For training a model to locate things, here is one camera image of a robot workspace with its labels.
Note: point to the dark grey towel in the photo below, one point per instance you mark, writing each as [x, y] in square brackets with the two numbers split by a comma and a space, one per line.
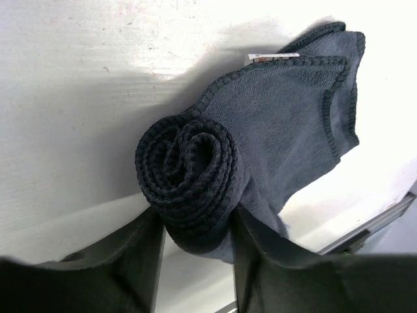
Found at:
[255, 137]

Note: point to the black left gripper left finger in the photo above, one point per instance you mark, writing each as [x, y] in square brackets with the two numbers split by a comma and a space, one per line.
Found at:
[118, 273]

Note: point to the aluminium mounting rail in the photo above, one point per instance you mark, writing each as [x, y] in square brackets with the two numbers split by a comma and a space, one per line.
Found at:
[387, 233]

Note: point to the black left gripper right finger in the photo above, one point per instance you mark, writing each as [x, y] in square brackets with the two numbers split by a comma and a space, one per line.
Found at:
[273, 274]

